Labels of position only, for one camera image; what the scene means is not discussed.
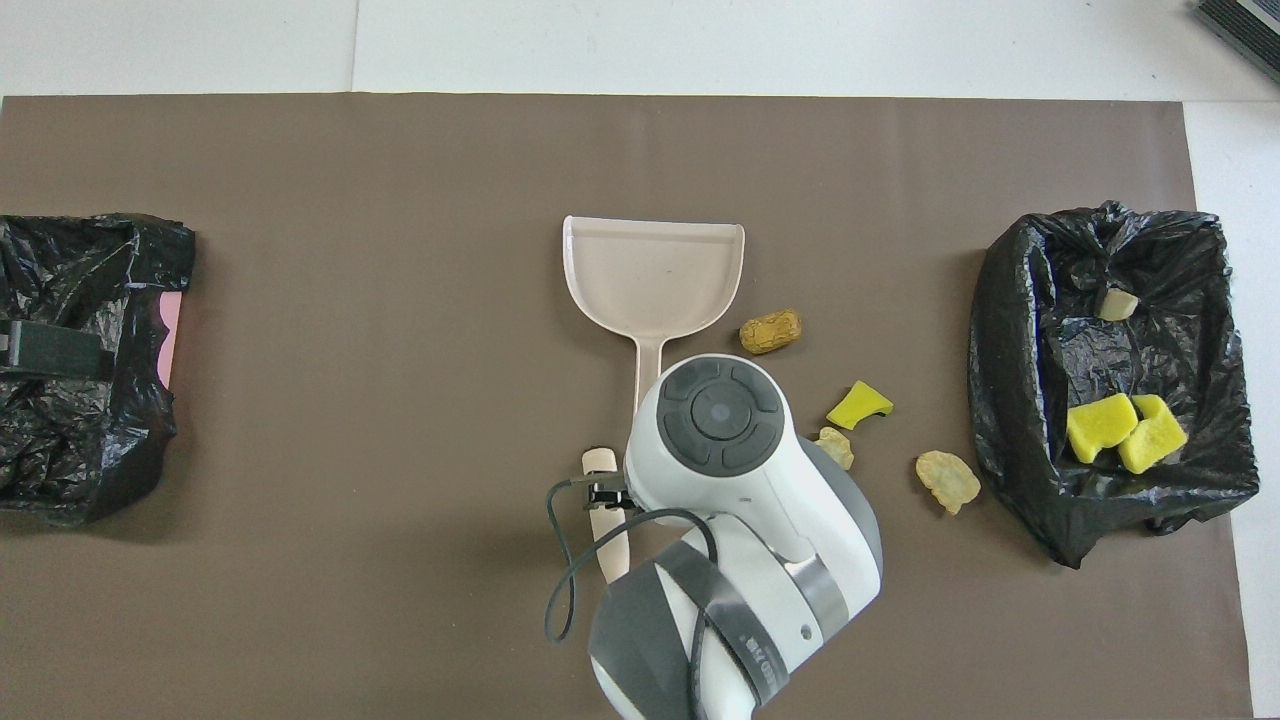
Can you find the green and yellow sponge piece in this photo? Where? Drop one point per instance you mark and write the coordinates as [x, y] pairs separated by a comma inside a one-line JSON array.
[[1158, 438], [1098, 425]]

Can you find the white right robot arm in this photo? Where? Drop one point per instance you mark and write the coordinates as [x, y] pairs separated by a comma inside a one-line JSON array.
[[740, 500]]

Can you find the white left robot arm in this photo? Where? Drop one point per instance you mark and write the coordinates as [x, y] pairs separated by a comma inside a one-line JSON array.
[[50, 350]]

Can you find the black bag lined pink bin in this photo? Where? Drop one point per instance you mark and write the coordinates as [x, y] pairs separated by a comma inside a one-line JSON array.
[[60, 270]]

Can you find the pale sponge chunk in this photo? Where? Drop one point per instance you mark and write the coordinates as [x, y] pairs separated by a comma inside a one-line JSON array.
[[1117, 304], [948, 480], [838, 448]]

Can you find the dark ribbed device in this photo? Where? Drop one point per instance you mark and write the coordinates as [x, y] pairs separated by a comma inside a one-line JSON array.
[[1250, 25]]

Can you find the brown sponge chunk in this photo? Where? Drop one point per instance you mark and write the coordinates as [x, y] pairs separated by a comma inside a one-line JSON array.
[[770, 332]]

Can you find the beige hand brush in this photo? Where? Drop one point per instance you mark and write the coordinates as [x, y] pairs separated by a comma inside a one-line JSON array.
[[600, 462]]

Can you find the beige plastic dustpan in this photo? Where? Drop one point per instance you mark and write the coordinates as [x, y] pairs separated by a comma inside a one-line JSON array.
[[650, 280]]

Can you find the brown table mat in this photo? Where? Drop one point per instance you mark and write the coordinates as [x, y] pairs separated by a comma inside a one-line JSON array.
[[400, 200]]

